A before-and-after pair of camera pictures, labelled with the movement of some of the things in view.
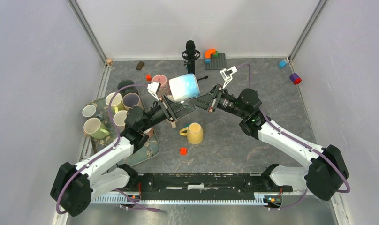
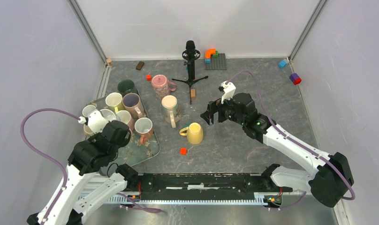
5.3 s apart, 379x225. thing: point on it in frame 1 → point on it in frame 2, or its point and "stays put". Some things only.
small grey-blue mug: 89,110 stays put
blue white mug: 184,87 → 109,115
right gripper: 207,101 → 215,106
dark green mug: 128,90 stays put
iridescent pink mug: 130,100 stays put
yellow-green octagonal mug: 116,104 stays put
